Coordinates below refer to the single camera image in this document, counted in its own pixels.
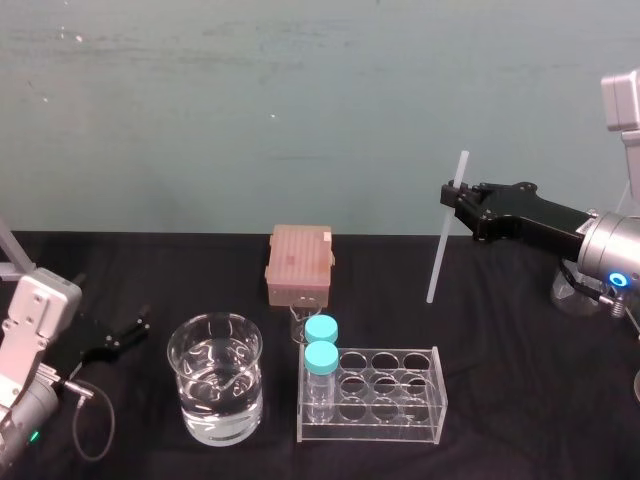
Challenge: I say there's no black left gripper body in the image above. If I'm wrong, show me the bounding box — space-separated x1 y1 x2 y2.
49 310 119 372

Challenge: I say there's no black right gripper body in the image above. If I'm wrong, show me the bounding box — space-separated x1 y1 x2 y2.
473 181 590 254

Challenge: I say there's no white stirring rod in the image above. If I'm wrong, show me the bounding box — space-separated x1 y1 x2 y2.
425 148 471 305

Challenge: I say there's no grey metal stand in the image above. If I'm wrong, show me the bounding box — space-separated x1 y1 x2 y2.
0 216 35 282

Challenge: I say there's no clear glass conical flask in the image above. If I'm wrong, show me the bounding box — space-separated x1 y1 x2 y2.
549 258 609 319

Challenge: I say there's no large glass beaker with water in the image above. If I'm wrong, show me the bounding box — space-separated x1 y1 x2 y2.
166 312 265 448

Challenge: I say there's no small empty glass beaker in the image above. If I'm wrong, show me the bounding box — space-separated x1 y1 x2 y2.
288 294 324 346

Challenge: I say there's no black table cloth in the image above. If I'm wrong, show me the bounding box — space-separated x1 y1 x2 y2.
0 229 640 480

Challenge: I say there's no pinkish pipette tip box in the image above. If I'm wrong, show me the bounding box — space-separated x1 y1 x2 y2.
263 223 337 309

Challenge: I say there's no clear tube with teal cap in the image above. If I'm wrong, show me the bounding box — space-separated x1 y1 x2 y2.
304 315 340 347
303 340 341 424

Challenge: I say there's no clear acrylic tube rack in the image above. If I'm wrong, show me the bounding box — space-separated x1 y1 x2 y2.
296 344 444 446

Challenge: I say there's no thin dark gripper cable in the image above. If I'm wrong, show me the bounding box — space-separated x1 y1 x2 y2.
58 378 117 462

